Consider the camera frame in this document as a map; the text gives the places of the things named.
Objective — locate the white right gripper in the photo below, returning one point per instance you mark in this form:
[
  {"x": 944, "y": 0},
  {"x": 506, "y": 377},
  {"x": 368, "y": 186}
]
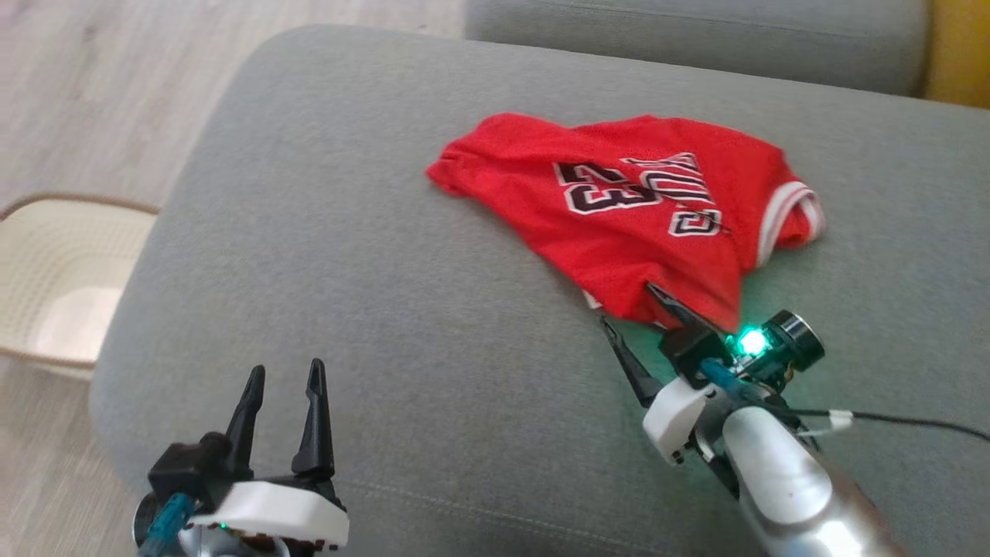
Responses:
[{"x": 673, "y": 422}]

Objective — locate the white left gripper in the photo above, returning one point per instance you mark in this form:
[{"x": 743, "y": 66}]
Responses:
[{"x": 271, "y": 510}]

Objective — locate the red Bulls 23 jersey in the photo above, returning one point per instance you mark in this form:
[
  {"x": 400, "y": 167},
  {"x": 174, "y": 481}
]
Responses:
[{"x": 634, "y": 232}]

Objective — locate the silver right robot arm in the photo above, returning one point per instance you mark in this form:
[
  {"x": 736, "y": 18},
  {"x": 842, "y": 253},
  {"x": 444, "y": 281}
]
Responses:
[{"x": 781, "y": 480}]

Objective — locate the grey sofa seat cushion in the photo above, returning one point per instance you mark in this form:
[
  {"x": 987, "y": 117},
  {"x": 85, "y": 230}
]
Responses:
[{"x": 387, "y": 309}]

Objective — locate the cream laundry basket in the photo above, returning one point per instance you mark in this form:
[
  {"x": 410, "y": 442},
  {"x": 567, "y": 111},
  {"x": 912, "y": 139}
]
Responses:
[{"x": 62, "y": 286}]

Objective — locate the grey sofa back cushion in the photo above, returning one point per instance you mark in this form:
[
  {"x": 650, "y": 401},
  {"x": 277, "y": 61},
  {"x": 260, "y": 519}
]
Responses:
[{"x": 696, "y": 39}]

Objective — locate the yellow pillow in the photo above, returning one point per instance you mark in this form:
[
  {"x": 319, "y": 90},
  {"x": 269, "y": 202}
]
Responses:
[{"x": 959, "y": 46}]

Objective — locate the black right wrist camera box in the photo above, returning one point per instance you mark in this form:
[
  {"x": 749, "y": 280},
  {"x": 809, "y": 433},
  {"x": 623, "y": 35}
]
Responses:
[{"x": 692, "y": 348}]

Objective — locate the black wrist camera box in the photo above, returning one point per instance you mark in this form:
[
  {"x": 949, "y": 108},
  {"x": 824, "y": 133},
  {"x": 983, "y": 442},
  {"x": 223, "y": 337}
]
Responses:
[
  {"x": 186, "y": 468},
  {"x": 692, "y": 348}
]

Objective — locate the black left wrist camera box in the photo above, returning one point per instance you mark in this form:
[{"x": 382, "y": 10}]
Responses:
[{"x": 186, "y": 468}]

